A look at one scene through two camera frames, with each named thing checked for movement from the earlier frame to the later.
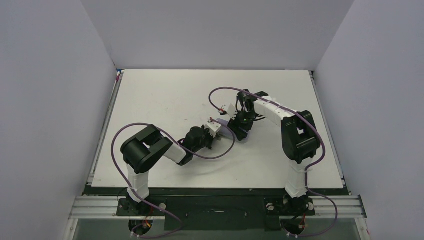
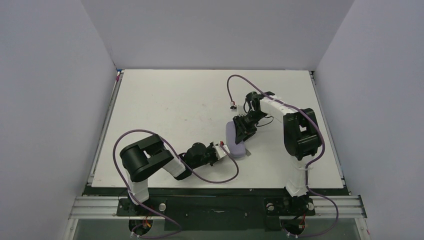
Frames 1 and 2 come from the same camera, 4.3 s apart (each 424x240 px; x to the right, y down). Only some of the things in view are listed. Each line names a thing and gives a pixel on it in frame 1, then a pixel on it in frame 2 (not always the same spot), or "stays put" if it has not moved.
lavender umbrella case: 226,133 -> 235,150
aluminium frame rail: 343,206 stays put
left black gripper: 209,138 -> 211,156
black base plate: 218,209 stays put
